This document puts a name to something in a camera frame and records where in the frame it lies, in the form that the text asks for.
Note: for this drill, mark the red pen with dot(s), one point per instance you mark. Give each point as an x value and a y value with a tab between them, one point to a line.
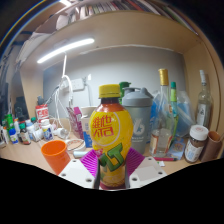
165	159

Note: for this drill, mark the magenta pouch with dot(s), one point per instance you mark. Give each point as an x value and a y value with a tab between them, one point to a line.
75	121

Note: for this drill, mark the grey shaker bottle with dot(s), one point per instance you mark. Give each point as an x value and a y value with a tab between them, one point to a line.
141	115

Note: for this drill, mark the slim bottle with green cap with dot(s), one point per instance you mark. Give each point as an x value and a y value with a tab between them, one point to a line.
174	106

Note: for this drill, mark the flat round red coaster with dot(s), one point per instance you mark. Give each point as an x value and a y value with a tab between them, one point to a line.
104	188

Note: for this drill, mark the orange plastic cup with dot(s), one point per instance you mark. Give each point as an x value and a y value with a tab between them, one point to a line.
56	158

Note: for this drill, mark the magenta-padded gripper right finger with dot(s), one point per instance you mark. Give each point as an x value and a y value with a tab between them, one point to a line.
148	171

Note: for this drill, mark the blue plastic bag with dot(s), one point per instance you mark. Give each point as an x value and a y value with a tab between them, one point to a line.
185	110

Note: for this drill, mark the round white dish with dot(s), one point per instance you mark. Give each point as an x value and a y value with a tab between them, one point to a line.
76	144

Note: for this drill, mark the white bottle with blue label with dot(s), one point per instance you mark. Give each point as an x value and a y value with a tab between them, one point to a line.
47	131

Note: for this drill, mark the yellow drink bottle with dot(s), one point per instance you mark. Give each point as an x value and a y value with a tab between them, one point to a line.
110	131

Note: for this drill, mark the blue and white carton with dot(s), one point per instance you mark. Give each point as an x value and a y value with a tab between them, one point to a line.
86	128

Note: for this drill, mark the white wall power strip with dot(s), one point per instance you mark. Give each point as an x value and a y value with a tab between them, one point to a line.
76	85

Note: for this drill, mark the red and white canister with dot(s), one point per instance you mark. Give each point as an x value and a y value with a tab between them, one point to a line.
42	113

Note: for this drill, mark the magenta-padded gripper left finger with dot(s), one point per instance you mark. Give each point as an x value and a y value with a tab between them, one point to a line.
76	173

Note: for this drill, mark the clear bottle with gold cap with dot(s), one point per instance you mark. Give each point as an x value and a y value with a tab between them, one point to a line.
161	133

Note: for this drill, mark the brown jar with white lid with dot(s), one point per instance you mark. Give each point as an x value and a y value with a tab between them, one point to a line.
195	146

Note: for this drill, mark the white power adapter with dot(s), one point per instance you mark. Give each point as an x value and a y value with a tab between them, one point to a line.
61	133

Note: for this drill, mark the under-shelf light bar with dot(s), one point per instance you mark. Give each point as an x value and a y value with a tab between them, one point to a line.
65	50

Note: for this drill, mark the clear glass bottle white cap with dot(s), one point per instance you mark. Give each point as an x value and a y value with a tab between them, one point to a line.
204	106

